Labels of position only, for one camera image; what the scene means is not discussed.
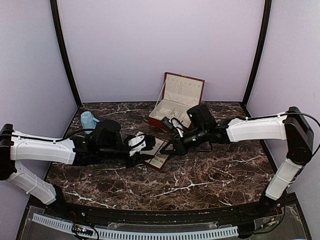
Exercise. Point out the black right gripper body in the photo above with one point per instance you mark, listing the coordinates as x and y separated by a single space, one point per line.
201 138

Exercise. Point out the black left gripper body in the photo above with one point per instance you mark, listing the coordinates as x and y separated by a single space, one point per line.
108 152

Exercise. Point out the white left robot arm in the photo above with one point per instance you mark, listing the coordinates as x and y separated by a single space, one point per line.
80 148

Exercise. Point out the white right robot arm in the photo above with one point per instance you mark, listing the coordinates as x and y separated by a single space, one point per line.
289 128

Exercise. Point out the red jewelry tray insert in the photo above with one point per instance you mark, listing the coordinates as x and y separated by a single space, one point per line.
156 151

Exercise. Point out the red open jewelry box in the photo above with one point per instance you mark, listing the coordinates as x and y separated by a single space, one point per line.
179 93

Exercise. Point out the light blue ceramic mug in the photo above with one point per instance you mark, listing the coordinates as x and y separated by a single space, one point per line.
88 120

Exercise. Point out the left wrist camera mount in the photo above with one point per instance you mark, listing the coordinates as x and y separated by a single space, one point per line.
140 142

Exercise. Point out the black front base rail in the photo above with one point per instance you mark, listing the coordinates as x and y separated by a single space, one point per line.
238 214

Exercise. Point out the white slotted cable duct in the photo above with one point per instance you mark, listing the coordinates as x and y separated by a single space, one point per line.
133 232

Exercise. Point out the black corner frame post right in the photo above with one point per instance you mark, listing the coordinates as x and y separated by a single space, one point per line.
258 53

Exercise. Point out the black corner frame post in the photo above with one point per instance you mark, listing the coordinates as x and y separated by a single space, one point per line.
63 51
258 53

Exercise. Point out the black corner frame post left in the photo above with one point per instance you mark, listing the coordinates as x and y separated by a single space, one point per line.
63 51

